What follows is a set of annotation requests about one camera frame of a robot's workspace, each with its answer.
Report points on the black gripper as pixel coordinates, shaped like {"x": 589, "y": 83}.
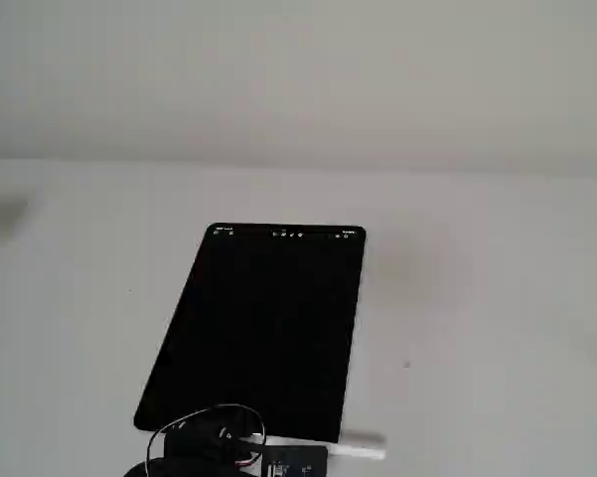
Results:
{"x": 199, "y": 443}

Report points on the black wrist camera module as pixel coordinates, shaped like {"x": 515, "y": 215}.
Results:
{"x": 298, "y": 462}

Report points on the white stylus pencil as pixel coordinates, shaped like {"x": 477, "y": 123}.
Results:
{"x": 357, "y": 451}

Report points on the black screen tablet silver edge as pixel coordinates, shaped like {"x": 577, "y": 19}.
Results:
{"x": 258, "y": 328}

